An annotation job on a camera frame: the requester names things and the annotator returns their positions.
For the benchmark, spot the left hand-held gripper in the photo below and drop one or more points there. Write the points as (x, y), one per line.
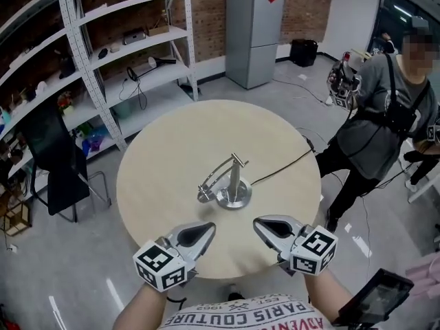
(159, 266)

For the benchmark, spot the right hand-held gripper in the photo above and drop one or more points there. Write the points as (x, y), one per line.
(313, 253)

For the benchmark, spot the silver desk lamp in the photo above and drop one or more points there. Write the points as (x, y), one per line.
(235, 181)

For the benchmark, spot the person's left forearm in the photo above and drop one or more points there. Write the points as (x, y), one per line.
(139, 309)

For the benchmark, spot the person's right forearm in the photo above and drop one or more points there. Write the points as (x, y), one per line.
(326, 297)

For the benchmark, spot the black lamp with white shade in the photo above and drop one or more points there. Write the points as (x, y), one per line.
(161, 61)

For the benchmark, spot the round wooden table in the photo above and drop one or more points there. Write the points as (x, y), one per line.
(165, 170)

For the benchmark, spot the person's white printed shirt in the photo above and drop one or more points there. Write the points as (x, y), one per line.
(247, 316)

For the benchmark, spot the black chest-mounted screen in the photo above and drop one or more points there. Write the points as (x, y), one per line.
(374, 296)

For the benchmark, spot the blue purple plastic toy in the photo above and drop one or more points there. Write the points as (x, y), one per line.
(94, 144)

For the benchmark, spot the green bucket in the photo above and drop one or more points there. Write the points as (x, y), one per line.
(123, 109)

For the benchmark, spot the black office chair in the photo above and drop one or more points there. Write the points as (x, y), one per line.
(62, 177)

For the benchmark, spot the pink garment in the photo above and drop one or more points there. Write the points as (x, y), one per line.
(426, 280)

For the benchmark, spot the black floor speaker box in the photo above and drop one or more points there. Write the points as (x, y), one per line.
(304, 53)

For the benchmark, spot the grey refrigerator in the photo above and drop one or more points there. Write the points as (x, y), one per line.
(254, 33)

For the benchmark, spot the grey metal radio box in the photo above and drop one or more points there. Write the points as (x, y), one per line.
(134, 37)

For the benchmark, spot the small wooden box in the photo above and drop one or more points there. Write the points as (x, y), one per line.
(158, 30)

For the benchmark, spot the black vase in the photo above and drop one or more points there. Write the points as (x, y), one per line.
(67, 68)

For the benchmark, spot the white wall plug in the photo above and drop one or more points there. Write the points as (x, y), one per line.
(13, 249)

